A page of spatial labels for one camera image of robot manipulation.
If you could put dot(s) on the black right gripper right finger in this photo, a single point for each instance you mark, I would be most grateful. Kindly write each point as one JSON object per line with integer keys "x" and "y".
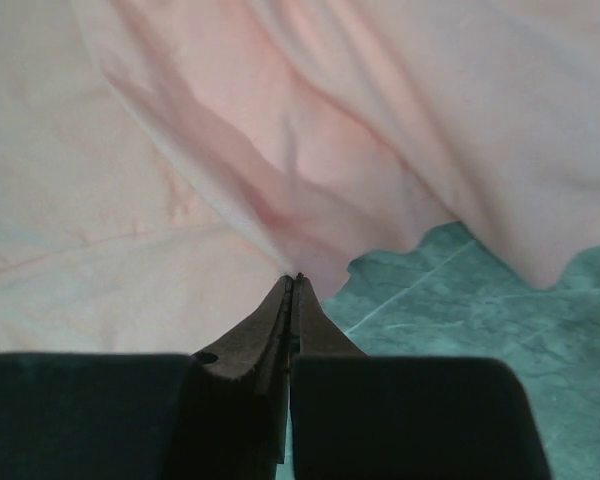
{"x": 356, "y": 416}

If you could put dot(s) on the salmon pink t shirt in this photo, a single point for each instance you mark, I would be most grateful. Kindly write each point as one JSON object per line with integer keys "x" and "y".
{"x": 163, "y": 162}

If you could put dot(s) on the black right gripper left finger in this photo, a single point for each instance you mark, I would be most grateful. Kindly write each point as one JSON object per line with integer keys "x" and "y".
{"x": 219, "y": 413}

